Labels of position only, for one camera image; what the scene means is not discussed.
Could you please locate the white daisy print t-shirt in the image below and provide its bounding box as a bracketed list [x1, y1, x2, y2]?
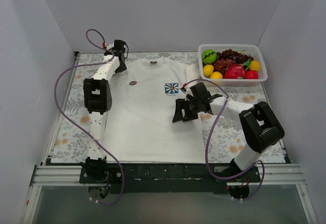
[103, 57, 205, 163]

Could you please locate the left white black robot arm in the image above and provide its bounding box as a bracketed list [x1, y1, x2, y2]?
[83, 40, 128, 183]

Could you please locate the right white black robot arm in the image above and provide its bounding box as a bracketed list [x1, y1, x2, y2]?
[172, 79, 285, 182]

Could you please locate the orange yellow fruit toy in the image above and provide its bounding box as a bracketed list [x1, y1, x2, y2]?
[209, 71, 223, 79]

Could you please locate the yellow lemon toy left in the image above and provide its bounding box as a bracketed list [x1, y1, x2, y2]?
[203, 64, 214, 77]

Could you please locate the green toy ball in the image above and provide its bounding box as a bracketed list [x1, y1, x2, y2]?
[201, 49, 217, 64]

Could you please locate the floral patterned table mat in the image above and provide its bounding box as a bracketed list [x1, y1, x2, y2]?
[48, 52, 285, 164]

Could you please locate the red dragon fruit toy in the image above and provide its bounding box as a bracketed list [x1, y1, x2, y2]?
[224, 64, 245, 79]

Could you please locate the dark red grape bunch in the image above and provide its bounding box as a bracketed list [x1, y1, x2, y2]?
[213, 49, 254, 74]

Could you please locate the red apple toy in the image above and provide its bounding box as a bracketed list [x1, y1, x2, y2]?
[244, 70, 259, 79]

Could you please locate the yellow fruit toy right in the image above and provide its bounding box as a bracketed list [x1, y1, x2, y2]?
[249, 60, 261, 72]

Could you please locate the white plastic fruit basket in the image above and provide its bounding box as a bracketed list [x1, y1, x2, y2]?
[198, 44, 268, 86]

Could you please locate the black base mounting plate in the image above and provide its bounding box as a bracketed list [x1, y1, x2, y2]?
[79, 161, 261, 194]

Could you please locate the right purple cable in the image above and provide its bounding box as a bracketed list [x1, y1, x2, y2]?
[180, 78, 265, 202]

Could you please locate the aluminium frame rail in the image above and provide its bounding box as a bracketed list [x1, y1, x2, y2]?
[30, 164, 306, 186]

